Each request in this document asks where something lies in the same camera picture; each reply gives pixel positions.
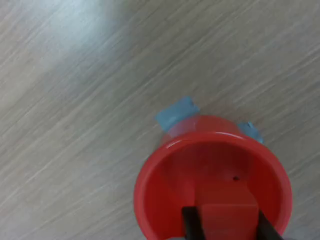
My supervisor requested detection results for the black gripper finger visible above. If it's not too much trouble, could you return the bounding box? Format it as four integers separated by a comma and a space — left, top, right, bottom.
181, 205, 206, 240
256, 209, 285, 240

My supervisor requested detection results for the red cube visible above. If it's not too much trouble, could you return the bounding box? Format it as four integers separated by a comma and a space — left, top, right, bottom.
200, 203, 260, 240

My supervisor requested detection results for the red plastic cup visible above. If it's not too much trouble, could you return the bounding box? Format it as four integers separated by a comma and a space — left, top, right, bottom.
133, 114, 293, 240

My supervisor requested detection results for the small blue tape piece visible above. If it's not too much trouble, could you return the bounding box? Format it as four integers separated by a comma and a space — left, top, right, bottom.
236, 121, 265, 145

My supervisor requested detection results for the large blue tape piece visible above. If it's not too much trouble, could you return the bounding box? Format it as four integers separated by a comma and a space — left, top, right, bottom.
154, 96, 201, 134

